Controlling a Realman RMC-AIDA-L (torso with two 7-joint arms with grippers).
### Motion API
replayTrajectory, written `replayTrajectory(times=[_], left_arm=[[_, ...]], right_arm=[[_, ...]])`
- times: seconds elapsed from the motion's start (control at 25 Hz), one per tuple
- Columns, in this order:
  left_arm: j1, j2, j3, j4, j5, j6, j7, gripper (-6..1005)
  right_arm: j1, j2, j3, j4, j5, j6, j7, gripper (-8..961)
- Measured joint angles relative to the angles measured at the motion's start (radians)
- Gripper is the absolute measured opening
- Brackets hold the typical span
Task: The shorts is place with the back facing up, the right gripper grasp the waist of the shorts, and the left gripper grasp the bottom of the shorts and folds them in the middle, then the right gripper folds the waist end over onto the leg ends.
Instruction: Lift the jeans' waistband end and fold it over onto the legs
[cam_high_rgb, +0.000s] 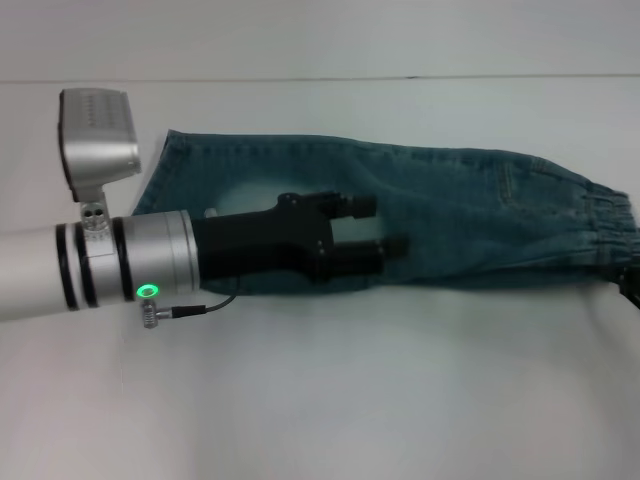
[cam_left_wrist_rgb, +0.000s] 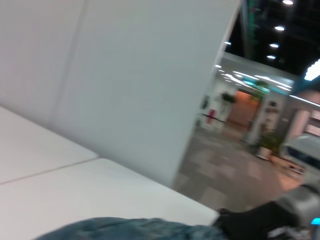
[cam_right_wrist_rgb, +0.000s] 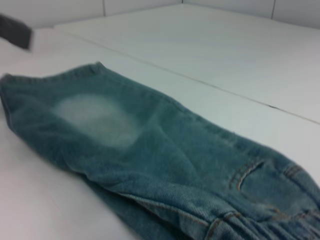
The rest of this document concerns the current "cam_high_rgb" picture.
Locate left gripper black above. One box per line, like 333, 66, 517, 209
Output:
191, 190, 410, 294

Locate blue denim shorts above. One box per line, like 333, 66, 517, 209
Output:
133, 128, 633, 297

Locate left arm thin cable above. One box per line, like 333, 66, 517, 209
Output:
141, 291, 240, 330

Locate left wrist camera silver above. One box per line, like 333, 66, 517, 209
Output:
58, 88, 142, 247

